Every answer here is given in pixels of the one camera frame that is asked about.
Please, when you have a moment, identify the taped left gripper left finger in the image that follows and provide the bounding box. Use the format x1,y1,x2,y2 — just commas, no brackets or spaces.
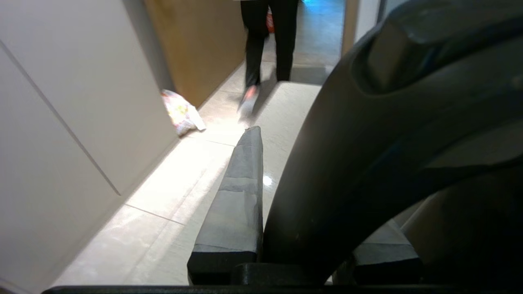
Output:
187,126,264,285

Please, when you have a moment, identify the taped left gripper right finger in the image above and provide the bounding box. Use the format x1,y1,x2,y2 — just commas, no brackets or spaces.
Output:
352,220,423,285

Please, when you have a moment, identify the black electric kettle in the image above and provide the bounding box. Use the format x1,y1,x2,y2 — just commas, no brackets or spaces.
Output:
261,0,523,286

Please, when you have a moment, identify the printed white plastic bag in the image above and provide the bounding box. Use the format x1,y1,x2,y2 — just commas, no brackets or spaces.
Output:
161,89,207,136

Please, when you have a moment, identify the wooden door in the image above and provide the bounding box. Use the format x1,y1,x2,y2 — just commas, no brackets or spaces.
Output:
143,0,248,108

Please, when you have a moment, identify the person in black vest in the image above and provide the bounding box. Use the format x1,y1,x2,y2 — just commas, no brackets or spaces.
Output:
239,0,300,120

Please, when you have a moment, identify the tall white cabinet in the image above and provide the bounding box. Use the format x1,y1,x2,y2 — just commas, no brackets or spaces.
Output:
0,0,180,294

